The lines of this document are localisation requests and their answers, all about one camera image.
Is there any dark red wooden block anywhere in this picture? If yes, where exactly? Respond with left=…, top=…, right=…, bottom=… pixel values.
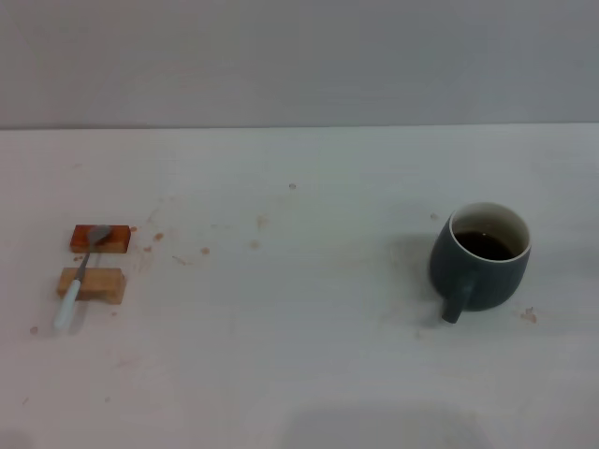
left=69, top=224, right=132, bottom=254

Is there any light tan wooden block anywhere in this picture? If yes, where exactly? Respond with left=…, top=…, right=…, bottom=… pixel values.
left=56, top=267, right=127, bottom=306

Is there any grey ceramic coffee cup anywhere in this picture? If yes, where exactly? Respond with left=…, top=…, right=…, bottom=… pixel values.
left=429, top=201, right=534, bottom=325

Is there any light blue handled metal spoon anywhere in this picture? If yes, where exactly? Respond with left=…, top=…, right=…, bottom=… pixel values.
left=52, top=224, right=112, bottom=330

